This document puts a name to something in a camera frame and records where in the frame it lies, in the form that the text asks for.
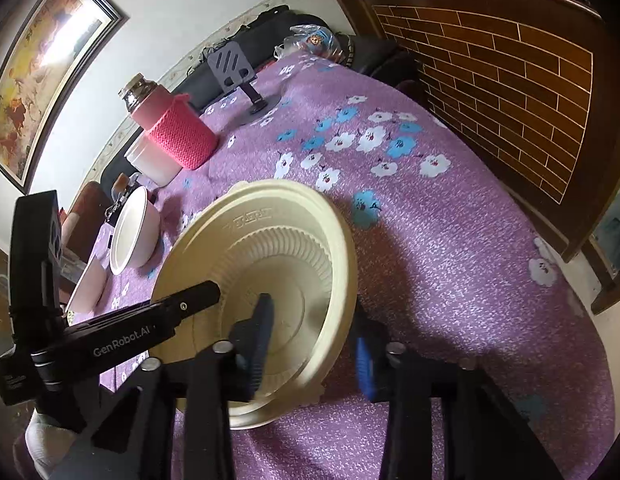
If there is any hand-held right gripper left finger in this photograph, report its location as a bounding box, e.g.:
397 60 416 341
87 292 277 480

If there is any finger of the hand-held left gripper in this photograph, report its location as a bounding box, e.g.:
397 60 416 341
150 281 222 327

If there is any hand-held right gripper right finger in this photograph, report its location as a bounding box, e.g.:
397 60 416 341
352 310 565 480

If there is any cream ribbed plastic bowl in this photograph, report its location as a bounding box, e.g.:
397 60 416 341
151 179 359 431

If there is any person's left hand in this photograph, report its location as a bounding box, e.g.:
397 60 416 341
15 409 83 480

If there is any white smooth paper bowl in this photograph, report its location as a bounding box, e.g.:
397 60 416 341
109 186 161 276

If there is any brown chair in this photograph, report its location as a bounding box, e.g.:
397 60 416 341
60 180 113 261

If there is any brown block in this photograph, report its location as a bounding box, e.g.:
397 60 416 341
112 172 141 201

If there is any purple floral tablecloth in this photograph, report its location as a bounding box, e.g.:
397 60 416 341
65 52 618 480

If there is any white plastic jar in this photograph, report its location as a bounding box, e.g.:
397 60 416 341
124 136 183 188

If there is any pink knitted bottle sleeve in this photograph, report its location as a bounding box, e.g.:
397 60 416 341
146 94 219 171

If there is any pink thermos bottle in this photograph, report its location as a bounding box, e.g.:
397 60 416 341
117 74 173 133

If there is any grey phone stand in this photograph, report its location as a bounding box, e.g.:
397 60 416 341
206 42 281 127

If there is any black bag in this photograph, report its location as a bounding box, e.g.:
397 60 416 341
170 5 291 111

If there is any clear plastic bag with toy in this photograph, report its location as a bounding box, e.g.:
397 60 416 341
275 24 348 66

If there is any wooden brick-pattern partition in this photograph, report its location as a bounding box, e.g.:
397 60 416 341
310 0 620 316

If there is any framed wall painting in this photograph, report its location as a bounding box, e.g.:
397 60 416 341
0 0 130 195

